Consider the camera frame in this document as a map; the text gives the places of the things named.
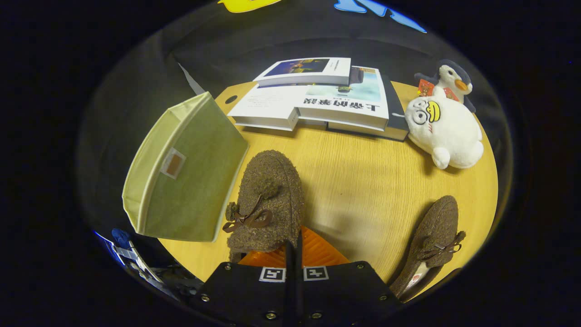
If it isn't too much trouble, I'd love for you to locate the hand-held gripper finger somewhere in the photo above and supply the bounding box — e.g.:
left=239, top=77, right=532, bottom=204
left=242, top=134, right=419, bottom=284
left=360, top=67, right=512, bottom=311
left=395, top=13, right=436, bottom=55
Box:
left=188, top=241, right=295, bottom=327
left=294, top=226, right=402, bottom=327

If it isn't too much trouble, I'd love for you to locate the brown fuzzy shoe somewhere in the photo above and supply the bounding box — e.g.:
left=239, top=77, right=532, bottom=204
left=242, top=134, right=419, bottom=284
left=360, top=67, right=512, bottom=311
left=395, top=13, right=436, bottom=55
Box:
left=389, top=195, right=467, bottom=300
left=222, top=150, right=305, bottom=264

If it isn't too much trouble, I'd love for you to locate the green fabric storage box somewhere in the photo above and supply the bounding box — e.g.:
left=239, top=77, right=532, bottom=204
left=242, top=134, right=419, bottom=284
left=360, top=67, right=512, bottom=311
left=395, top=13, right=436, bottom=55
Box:
left=122, top=91, right=250, bottom=243

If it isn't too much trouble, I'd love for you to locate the pile of printed papers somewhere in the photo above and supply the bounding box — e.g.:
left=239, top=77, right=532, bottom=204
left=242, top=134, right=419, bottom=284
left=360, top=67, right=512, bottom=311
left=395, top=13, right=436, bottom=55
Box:
left=93, top=231, right=182, bottom=300

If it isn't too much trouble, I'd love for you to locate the blue cloth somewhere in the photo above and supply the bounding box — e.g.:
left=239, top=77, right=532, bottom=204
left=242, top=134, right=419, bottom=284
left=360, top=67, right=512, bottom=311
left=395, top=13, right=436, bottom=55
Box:
left=111, top=228, right=132, bottom=249

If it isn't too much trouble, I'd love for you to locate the white book with small text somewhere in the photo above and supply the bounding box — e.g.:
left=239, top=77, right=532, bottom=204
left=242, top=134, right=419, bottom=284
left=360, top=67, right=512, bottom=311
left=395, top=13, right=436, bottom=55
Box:
left=227, top=84, right=327, bottom=132

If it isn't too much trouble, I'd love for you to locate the dark book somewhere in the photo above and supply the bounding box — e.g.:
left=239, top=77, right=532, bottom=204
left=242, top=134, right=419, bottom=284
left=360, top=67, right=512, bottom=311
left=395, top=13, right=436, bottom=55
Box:
left=327, top=73, right=410, bottom=141

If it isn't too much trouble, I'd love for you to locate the book with sky picture cover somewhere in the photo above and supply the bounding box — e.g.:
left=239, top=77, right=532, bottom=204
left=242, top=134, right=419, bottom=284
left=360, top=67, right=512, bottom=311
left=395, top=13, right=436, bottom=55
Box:
left=294, top=66, right=390, bottom=131

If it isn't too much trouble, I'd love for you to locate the white plush toy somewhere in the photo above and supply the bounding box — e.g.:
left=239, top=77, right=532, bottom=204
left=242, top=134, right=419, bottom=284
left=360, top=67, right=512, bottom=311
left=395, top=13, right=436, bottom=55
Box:
left=404, top=94, right=484, bottom=170

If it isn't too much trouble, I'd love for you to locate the book with blue photo cover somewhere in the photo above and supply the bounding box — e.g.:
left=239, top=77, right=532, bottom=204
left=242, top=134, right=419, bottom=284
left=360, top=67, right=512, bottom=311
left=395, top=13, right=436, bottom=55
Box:
left=253, top=57, right=352, bottom=88

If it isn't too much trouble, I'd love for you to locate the penguin plush toy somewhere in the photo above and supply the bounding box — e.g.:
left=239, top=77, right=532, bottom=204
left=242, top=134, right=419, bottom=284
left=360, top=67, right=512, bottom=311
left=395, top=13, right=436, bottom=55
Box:
left=414, top=59, right=476, bottom=113

